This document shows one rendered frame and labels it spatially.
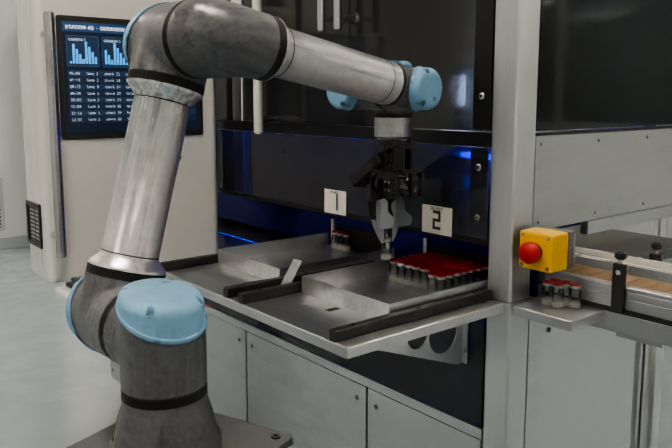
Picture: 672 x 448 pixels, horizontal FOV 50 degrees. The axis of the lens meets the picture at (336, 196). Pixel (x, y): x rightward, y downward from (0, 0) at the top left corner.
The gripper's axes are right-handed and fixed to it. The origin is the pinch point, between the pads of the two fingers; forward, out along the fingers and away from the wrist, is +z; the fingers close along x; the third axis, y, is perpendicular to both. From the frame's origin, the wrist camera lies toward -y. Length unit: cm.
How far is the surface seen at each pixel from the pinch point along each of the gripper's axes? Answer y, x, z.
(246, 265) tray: -29.7, -15.0, 9.7
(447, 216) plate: 7.4, 10.8, -3.8
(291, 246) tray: -42.2, 6.6, 10.1
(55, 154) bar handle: -72, -43, -14
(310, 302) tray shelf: -1.9, -17.9, 11.5
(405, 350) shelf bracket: 12.6, -5.9, 19.9
